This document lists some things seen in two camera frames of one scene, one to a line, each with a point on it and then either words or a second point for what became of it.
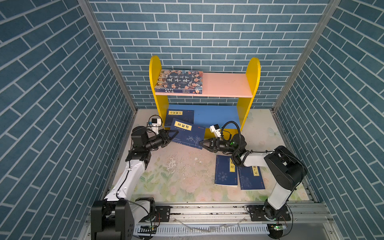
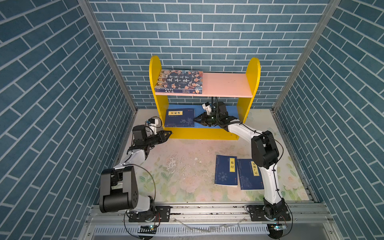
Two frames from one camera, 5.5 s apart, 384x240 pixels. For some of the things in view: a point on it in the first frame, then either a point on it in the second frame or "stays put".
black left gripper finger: (170, 139) → (161, 136)
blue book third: (226, 171) stays put
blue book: (188, 133) → (179, 117)
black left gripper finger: (176, 133) → (164, 134)
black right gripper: (215, 145) → (203, 117)
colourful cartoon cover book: (180, 81) stays put
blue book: (251, 178) stays put
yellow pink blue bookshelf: (222, 107) stays put
